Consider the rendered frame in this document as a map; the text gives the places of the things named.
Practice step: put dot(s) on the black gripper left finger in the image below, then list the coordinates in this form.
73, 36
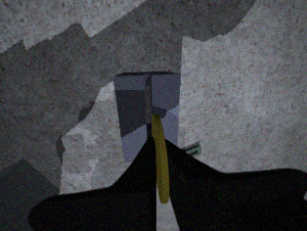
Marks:
127, 205

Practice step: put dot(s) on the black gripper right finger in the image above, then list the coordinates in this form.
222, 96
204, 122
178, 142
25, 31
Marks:
200, 194

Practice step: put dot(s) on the gold coin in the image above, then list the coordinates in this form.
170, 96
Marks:
162, 173

